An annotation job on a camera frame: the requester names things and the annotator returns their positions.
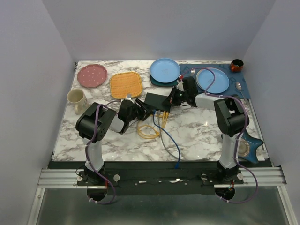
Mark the silver fork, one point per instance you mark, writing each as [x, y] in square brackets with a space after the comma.
[192, 71]

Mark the black network switch box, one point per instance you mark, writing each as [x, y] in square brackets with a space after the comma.
[157, 101]

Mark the silver spoon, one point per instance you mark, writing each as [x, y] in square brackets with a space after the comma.
[239, 88]

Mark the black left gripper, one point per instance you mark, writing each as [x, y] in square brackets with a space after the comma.
[147, 109]

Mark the brown lacquer cup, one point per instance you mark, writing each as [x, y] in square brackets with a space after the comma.
[236, 65]

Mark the cream ceramic mug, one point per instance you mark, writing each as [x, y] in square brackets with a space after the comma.
[77, 98]

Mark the aluminium frame rail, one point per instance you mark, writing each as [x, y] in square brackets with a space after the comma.
[56, 178]

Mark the dark teal square plate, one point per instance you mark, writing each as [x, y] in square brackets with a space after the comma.
[163, 85]

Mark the blue star shaped dish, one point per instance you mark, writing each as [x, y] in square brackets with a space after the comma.
[248, 147]

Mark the light blue plate on placemat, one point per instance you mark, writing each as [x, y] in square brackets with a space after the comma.
[204, 78]

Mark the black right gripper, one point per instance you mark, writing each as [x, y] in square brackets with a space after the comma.
[172, 99]

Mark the blue cloth placemat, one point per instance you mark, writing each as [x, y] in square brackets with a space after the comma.
[233, 77]

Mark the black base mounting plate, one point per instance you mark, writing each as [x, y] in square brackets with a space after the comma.
[118, 178]

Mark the orange woven square mat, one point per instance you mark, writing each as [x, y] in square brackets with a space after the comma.
[123, 84]

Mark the pink dotted plate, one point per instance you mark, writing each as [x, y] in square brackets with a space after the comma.
[92, 76]

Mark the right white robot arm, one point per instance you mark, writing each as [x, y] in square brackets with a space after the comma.
[232, 118]

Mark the light blue plate on stack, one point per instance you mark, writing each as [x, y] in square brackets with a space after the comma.
[165, 70]

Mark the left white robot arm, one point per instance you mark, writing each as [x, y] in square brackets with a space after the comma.
[94, 123]

